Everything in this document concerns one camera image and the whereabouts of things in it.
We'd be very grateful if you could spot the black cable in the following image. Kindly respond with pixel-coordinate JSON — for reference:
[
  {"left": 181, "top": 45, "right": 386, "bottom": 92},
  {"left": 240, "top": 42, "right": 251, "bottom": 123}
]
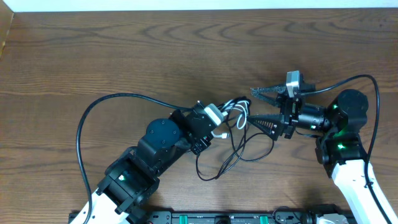
[{"left": 195, "top": 96, "right": 275, "bottom": 182}]

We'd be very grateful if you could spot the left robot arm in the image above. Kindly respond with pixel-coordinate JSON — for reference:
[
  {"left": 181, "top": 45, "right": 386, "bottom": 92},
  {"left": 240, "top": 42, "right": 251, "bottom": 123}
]
[{"left": 72, "top": 103, "right": 225, "bottom": 223}]

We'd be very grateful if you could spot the white cable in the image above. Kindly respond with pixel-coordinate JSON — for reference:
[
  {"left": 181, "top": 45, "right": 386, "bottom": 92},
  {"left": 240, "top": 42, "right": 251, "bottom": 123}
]
[{"left": 210, "top": 98, "right": 251, "bottom": 140}]

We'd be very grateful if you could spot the right camera cable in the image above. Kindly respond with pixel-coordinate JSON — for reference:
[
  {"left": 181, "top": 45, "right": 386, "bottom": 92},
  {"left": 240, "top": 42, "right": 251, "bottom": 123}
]
[{"left": 298, "top": 73, "right": 392, "bottom": 224}]

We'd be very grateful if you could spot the camera cable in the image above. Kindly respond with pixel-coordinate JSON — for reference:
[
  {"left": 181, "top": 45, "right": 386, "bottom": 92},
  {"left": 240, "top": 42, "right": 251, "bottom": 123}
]
[
  {"left": 298, "top": 73, "right": 392, "bottom": 224},
  {"left": 76, "top": 93, "right": 193, "bottom": 224}
]

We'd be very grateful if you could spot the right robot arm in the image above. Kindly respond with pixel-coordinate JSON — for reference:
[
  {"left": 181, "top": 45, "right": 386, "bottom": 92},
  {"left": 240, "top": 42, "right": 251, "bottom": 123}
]
[{"left": 248, "top": 84, "right": 397, "bottom": 223}]

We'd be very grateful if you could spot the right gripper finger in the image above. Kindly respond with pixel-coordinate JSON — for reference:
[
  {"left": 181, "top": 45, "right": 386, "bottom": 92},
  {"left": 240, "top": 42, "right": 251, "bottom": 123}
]
[
  {"left": 247, "top": 114, "right": 285, "bottom": 141},
  {"left": 251, "top": 84, "right": 286, "bottom": 108}
]

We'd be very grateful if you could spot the wooden side panel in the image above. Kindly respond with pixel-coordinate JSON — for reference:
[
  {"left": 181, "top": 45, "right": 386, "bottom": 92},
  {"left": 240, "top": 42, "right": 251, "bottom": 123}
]
[{"left": 0, "top": 0, "right": 14, "bottom": 56}]

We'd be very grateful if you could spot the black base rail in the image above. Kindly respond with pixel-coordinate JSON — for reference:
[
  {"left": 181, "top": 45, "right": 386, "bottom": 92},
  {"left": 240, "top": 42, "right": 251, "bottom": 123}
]
[{"left": 68, "top": 210, "right": 312, "bottom": 224}]

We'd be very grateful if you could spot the left camera cable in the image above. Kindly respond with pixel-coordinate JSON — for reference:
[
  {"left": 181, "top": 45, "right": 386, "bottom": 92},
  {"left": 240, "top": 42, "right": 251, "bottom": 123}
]
[{"left": 76, "top": 93, "right": 193, "bottom": 224}]

